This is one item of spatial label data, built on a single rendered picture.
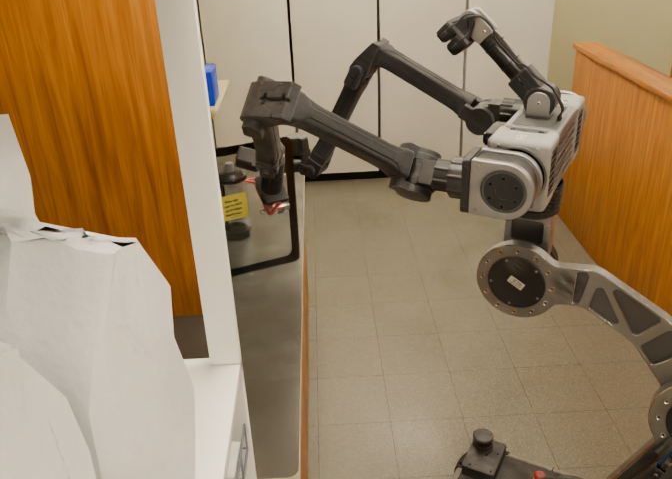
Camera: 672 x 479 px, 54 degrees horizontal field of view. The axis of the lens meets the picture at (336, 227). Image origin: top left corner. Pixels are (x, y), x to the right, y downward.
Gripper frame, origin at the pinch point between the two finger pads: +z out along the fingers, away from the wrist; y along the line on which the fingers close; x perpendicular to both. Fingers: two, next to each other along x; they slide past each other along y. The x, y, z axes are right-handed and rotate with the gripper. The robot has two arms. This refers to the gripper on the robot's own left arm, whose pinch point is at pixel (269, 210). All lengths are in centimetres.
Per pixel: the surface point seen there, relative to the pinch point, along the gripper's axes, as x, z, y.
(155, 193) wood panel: -30.5, -11.2, -4.4
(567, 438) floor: 111, 102, 65
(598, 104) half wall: 233, 72, -84
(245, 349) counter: -18.0, 13.6, 33.1
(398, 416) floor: 57, 119, 26
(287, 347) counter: -7.9, 11.8, 37.2
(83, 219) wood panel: -48.7, -2.2, -8.9
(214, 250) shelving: -35, -66, 61
